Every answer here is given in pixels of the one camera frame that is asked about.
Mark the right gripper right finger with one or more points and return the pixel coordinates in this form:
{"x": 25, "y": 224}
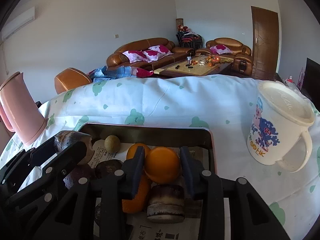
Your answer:
{"x": 250, "y": 216}

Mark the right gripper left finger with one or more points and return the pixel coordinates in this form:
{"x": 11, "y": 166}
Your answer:
{"x": 121, "y": 185}

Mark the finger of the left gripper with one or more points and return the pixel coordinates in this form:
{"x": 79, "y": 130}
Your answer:
{"x": 60, "y": 166}
{"x": 18, "y": 168}

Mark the large orange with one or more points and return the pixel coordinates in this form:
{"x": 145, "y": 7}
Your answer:
{"x": 137, "y": 203}

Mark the small tan round fruit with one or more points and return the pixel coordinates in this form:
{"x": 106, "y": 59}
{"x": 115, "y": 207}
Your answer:
{"x": 112, "y": 144}

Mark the sugarcane chunk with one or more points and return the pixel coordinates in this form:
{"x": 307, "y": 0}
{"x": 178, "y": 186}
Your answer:
{"x": 166, "y": 204}

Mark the small orange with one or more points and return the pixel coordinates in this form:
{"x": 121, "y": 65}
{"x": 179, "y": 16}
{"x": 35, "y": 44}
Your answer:
{"x": 132, "y": 150}

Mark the pink rectangular tin box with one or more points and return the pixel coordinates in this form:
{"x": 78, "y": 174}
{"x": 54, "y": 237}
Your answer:
{"x": 198, "y": 140}

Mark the white green cartoon tablecloth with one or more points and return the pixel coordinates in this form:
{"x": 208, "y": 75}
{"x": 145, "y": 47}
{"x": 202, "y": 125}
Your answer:
{"x": 223, "y": 104}

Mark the pink electric kettle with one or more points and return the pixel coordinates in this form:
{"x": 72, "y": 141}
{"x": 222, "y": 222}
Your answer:
{"x": 19, "y": 112}

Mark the blue plaid blanket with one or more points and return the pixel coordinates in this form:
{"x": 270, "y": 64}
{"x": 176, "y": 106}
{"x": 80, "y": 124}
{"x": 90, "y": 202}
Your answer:
{"x": 106, "y": 73}

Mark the white cartoon lidded mug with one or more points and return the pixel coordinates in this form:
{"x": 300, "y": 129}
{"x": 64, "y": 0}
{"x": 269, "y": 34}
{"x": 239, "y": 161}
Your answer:
{"x": 282, "y": 117}

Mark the pink floral pillow left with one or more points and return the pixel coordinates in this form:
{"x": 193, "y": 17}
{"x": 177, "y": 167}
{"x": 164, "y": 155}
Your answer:
{"x": 135, "y": 56}

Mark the long brown leather sofa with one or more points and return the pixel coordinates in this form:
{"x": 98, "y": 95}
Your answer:
{"x": 117, "y": 59}

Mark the pink floral pillow right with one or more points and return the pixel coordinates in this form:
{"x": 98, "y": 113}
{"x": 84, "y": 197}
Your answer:
{"x": 155, "y": 53}

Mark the wooden coffee table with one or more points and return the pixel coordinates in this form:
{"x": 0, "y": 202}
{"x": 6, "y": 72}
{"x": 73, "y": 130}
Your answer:
{"x": 198, "y": 66}

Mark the black television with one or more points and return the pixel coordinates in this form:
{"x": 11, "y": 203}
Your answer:
{"x": 310, "y": 86}

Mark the brown leather armchair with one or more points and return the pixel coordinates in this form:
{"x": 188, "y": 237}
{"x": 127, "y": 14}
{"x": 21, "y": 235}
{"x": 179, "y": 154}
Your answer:
{"x": 230, "y": 49}

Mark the stacked dark chairs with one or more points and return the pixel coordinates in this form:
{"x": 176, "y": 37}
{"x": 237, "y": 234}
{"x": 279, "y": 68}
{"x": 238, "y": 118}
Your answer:
{"x": 189, "y": 40}

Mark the pink floral armchair pillow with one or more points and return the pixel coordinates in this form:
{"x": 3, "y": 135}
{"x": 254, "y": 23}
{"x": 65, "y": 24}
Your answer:
{"x": 220, "y": 49}

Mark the brown wooden door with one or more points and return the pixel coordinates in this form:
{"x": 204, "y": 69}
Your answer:
{"x": 265, "y": 43}

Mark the white wall air conditioner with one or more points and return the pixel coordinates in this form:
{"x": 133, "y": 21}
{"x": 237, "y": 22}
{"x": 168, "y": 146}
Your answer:
{"x": 17, "y": 23}

